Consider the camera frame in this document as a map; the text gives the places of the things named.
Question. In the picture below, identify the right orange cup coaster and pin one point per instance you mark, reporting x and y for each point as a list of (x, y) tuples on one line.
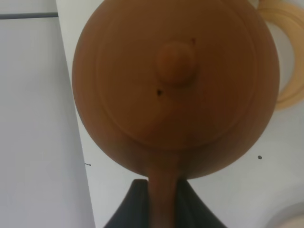
[(286, 23)]

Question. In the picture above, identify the brown clay teapot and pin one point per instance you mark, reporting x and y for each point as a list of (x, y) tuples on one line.
[(173, 89)]

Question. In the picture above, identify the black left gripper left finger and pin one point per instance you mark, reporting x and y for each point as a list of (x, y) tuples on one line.
[(134, 209)]

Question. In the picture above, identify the beige round teapot coaster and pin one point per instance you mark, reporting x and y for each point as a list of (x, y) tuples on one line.
[(288, 217)]

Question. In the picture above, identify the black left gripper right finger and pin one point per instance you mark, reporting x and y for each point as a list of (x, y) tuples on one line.
[(190, 211)]

